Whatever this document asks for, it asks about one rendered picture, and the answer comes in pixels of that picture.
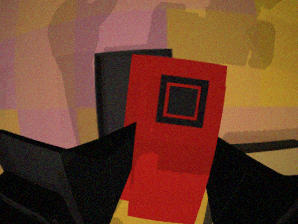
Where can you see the tan panel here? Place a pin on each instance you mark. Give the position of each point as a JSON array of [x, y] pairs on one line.
[[281, 156]]

